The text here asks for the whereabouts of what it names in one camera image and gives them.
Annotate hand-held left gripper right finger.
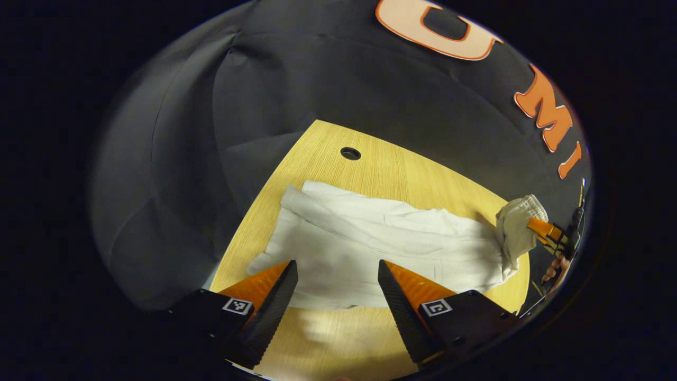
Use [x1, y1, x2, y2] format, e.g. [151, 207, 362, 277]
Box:
[377, 259, 522, 371]

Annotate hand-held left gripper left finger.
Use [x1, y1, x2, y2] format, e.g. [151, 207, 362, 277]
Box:
[169, 259, 299, 370]

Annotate white jeans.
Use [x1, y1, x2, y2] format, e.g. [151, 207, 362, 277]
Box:
[246, 181, 549, 310]

